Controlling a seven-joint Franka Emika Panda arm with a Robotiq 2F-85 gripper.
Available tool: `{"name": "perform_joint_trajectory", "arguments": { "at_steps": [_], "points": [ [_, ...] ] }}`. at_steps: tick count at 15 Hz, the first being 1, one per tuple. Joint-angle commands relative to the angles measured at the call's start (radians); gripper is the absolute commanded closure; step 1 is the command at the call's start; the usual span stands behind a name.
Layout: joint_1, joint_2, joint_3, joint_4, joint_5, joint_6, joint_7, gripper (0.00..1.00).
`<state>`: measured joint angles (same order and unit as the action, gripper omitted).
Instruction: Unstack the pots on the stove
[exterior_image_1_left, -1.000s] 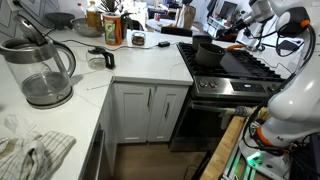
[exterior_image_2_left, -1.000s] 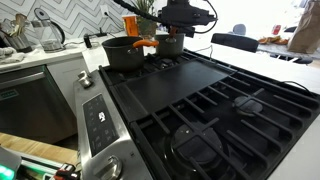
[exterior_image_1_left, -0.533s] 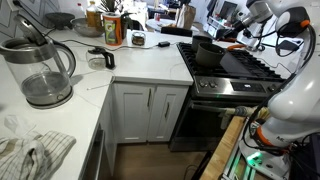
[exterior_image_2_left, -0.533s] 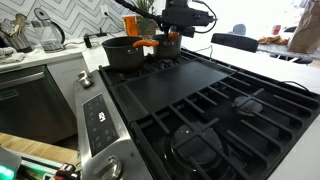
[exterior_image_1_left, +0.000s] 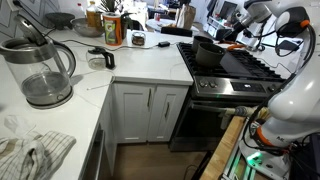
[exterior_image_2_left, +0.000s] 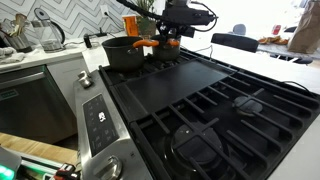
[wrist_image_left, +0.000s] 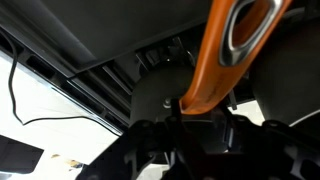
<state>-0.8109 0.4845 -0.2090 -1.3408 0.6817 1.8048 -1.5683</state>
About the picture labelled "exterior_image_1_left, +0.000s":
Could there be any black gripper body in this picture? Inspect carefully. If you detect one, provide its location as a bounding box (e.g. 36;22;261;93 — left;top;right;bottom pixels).
233;14;254;34

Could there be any small pot with orange handle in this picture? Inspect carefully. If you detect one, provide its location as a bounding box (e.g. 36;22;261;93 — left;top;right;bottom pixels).
191;35;235;54

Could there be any black flat stove griddle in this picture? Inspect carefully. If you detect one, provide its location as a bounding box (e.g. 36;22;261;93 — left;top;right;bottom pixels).
219;50;263;77

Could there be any stainless steel gas stove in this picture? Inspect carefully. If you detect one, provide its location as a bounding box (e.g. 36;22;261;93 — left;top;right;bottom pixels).
169;39;288;153

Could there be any white shelf with black bins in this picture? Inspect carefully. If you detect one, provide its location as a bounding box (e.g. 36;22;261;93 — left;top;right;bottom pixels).
202;13;235;42

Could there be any black monitor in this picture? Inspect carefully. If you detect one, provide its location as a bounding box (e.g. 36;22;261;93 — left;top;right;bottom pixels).
218;0;240;21

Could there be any black cast iron grate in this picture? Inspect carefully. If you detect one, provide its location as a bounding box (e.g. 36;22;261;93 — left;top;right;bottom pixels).
246;49;285;80
176;41;228;76

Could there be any brown paper bag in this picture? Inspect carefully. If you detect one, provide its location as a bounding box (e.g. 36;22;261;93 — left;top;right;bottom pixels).
175;3;197;30

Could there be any black chair back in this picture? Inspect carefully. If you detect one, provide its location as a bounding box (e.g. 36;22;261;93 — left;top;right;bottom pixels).
160;25;194;38

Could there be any round white table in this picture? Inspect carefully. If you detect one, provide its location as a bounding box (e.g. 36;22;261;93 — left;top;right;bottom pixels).
145;18;201;34

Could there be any glass jar with brown contents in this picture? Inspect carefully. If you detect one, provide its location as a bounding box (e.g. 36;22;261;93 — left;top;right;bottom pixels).
131;30;147;47

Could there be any black oven door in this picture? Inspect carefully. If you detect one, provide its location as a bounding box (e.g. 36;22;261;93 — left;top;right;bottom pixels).
169;98;248;153

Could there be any orange drink powder canister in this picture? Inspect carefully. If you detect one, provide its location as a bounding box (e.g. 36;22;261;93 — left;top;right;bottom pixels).
102;11;124;47

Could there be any wooden workbench top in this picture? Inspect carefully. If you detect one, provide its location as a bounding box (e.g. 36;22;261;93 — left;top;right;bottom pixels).
199;114;248;180

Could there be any yellow oil bottle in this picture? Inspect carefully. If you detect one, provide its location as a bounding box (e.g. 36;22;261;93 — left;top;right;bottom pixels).
85;0;101;28

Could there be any thin white stick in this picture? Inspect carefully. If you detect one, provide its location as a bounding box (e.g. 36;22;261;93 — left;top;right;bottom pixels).
86;82;115;92

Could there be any black controller box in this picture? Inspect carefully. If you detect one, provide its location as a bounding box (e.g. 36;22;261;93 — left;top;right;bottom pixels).
289;132;320;180

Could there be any metal mixing bowl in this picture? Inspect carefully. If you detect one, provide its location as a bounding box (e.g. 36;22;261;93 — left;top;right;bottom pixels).
70;17;105;38

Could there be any small bottle with red cap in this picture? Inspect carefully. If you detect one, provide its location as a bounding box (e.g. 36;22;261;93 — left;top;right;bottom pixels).
75;2;85;20

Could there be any black round bowl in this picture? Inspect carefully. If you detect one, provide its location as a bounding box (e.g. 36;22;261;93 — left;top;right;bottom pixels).
44;12;76;30

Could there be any stainless dishwasher front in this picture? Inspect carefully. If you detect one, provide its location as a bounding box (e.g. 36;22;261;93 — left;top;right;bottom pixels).
79;124;106;180

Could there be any glass electric kettle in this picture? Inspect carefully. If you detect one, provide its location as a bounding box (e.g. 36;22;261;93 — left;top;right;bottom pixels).
0;14;77;110

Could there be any checked kitchen cloth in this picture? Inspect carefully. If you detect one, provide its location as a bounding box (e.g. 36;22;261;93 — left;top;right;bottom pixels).
0;129;78;180

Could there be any large pot with orange handle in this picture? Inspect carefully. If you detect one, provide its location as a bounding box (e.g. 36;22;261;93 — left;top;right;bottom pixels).
195;42;248;68

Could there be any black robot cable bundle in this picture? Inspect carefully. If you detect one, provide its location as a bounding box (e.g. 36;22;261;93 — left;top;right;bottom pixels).
241;19;318;158

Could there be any black power cable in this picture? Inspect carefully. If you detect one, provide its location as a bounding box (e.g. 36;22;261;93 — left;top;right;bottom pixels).
60;39;160;52

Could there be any metal cabinet door handle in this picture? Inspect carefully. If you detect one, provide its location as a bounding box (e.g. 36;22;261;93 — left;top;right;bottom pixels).
146;88;153;108
164;101;171;120

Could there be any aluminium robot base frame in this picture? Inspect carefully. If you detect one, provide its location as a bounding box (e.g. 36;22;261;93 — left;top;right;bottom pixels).
221;143;292;180

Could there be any glass carafe with black handle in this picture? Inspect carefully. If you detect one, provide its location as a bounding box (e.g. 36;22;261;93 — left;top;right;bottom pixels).
85;46;116;71

